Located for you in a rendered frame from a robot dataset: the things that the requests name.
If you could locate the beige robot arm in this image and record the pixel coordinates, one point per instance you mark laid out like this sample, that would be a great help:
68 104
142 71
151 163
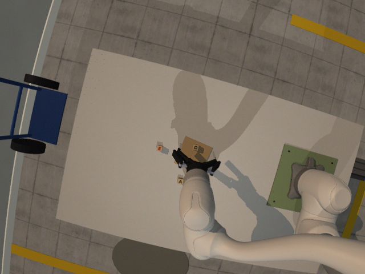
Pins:
316 236

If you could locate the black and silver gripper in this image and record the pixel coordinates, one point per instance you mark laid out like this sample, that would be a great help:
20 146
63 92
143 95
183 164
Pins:
183 161

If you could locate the brown square mat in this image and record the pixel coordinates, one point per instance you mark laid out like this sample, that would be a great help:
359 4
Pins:
201 155

